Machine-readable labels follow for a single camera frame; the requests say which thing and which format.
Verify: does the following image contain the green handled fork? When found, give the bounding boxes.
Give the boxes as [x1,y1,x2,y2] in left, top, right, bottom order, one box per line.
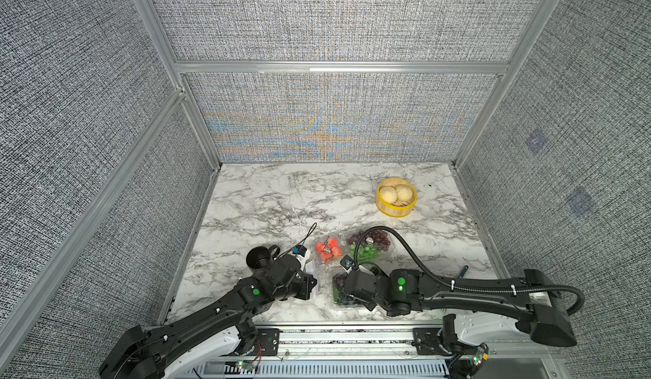
[457,265,470,279]

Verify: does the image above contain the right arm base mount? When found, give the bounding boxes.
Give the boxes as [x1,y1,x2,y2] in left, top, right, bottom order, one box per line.
[411,326,454,357]

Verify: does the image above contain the clear box mixed grapes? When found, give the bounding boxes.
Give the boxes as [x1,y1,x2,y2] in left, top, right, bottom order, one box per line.
[344,228,395,263]

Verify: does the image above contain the steamed bun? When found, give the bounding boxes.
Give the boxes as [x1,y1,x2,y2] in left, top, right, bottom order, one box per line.
[379,186,397,204]
[395,184,414,204]

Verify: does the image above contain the grey perforated cable tray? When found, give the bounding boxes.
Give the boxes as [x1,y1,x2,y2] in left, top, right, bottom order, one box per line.
[175,359,450,378]

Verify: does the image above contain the yellow bamboo steamer basket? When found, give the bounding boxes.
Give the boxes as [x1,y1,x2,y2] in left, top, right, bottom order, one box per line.
[375,177,418,218]

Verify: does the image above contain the right steamed bun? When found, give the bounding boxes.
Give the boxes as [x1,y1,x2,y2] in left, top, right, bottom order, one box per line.
[395,184,414,204]

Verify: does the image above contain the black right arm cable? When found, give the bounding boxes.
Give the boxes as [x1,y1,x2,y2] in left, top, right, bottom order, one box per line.
[353,225,586,317]

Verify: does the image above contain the black mug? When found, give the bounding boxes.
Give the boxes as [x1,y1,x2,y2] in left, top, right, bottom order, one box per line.
[246,245,281,272]

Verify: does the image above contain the thin left camera cable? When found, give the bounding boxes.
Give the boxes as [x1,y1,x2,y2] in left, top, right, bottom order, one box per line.
[274,220,319,258]

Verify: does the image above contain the clear box dark grapes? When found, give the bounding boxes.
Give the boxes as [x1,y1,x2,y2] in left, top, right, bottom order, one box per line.
[332,272,358,307]

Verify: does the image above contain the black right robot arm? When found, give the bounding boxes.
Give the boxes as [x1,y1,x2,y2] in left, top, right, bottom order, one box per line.
[342,269,585,348]

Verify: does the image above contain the clear box red strawberries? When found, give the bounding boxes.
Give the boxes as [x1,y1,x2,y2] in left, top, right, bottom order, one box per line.
[314,235,344,264]

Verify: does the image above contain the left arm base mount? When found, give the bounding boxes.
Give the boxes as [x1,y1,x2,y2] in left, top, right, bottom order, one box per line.
[243,328,281,359]

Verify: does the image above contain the left steamed bun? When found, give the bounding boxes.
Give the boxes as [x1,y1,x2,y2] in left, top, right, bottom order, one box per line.
[379,186,397,204]

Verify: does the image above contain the aluminium front rail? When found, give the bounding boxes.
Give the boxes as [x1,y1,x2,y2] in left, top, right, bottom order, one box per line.
[133,322,566,379]

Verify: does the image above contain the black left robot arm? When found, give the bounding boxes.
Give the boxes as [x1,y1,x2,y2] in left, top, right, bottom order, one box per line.
[98,251,317,378]

